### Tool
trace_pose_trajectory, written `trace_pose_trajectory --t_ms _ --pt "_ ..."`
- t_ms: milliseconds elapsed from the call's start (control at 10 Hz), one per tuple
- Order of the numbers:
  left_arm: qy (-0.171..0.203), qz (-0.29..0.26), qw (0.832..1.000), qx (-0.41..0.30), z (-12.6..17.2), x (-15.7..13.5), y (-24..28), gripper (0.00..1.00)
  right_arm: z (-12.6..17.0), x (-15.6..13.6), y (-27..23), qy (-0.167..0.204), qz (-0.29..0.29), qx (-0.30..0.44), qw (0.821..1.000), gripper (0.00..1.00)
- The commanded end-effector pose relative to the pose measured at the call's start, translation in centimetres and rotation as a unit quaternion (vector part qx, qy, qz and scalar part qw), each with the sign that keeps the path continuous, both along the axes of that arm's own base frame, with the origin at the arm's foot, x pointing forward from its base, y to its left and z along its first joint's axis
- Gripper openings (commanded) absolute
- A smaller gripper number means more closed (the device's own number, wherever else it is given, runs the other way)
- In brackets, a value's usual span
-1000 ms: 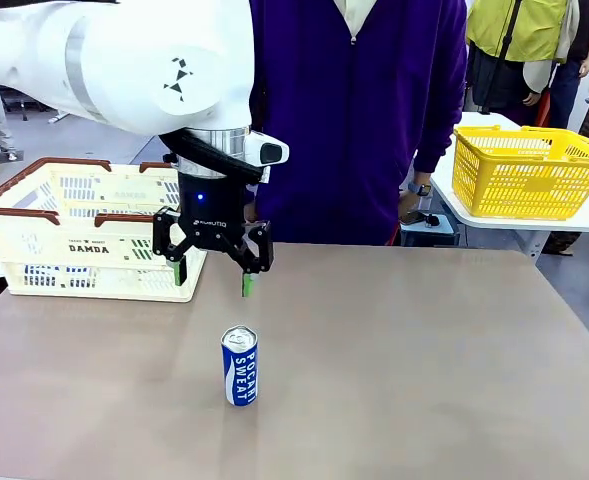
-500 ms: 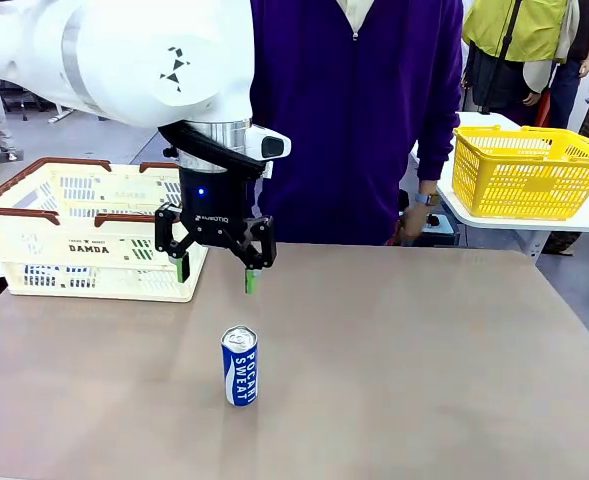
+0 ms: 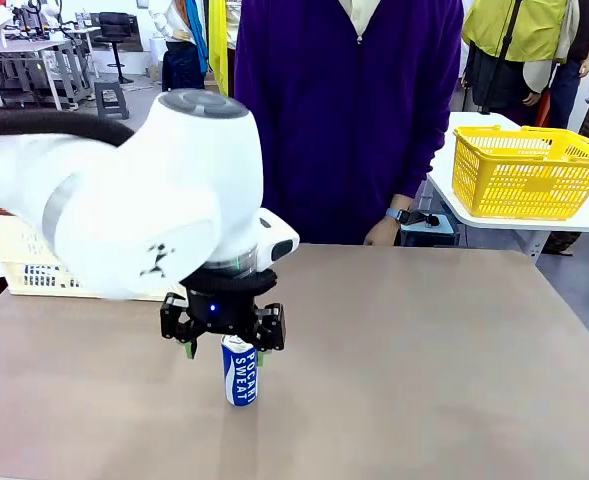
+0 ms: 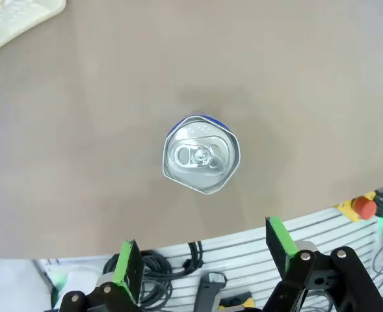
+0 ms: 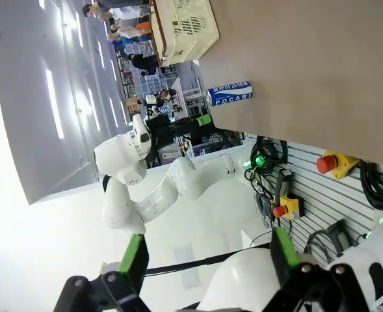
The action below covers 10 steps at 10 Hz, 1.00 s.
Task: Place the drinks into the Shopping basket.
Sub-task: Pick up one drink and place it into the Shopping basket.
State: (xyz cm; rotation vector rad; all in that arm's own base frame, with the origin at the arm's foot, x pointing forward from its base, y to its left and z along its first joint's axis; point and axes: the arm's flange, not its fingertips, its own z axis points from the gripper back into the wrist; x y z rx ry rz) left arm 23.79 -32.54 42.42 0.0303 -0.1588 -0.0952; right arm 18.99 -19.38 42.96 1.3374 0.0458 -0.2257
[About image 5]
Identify black bracket with cable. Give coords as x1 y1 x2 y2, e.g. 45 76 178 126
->
303 218 353 257

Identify large yellow emergency stop button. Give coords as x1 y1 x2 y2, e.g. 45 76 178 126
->
317 149 362 181

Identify blue Pocari drink can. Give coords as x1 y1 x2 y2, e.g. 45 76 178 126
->
206 81 255 108

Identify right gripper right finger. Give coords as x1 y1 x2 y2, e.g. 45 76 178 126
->
265 226 374 312

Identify black coiled cable bundle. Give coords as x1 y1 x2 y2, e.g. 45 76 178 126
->
244 135 289 196
359 161 383 211

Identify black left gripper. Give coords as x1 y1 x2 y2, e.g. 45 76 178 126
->
144 113 217 153

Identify thin black cable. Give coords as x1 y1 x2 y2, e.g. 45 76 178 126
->
144 248 275 278

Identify person in black clothes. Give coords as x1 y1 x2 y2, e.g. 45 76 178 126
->
129 53 166 75

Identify grey slatted wall panel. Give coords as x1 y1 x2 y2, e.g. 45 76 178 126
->
243 135 383 261

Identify cream basket with brown rim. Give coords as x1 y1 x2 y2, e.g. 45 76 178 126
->
149 0 220 68

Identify small yellow emergency stop button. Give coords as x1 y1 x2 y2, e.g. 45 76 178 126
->
272 194 305 220

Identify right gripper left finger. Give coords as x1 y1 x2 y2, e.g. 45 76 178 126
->
53 233 150 312

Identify person in white shirt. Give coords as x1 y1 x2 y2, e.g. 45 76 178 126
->
108 5 153 23

